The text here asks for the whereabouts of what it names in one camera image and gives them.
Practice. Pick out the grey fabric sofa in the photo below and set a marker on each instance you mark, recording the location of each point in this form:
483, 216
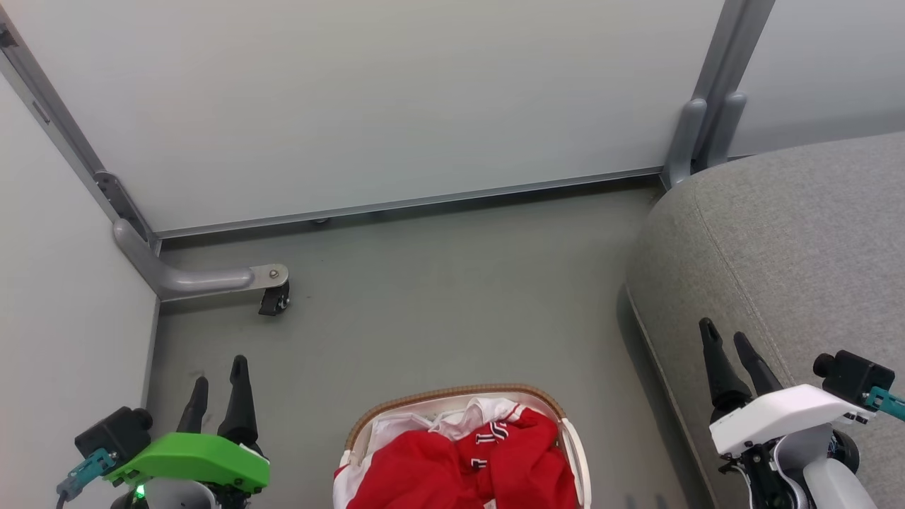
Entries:
799, 247

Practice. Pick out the aluminium partition bottom rail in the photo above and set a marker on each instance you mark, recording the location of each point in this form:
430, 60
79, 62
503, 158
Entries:
424, 201

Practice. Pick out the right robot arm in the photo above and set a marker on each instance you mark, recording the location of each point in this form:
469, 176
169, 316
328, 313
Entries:
834, 488

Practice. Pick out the black caster wheel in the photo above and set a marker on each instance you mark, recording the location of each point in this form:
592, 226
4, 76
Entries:
273, 300

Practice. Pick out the grey partition foot with caster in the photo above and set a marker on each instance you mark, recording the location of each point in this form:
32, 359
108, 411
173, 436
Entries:
198, 279

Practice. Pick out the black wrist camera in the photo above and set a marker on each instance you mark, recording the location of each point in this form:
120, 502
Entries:
113, 435
852, 375

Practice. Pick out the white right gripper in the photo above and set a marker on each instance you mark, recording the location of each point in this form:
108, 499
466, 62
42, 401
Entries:
785, 413

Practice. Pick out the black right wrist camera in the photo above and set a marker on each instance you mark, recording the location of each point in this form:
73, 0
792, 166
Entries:
852, 375

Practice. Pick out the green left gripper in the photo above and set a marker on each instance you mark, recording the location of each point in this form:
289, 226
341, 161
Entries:
191, 456

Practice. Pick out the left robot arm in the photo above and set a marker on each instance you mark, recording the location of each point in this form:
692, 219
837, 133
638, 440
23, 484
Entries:
177, 497

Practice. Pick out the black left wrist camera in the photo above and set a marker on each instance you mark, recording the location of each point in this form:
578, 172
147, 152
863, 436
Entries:
113, 435

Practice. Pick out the aluminium partition post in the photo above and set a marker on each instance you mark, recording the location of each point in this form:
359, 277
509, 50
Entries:
732, 42
56, 120

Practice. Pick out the white wicker-rimmed laundry basket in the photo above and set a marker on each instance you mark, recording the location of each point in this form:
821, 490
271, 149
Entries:
576, 452

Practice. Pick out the red and white garment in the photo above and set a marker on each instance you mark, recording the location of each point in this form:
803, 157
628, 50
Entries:
424, 466

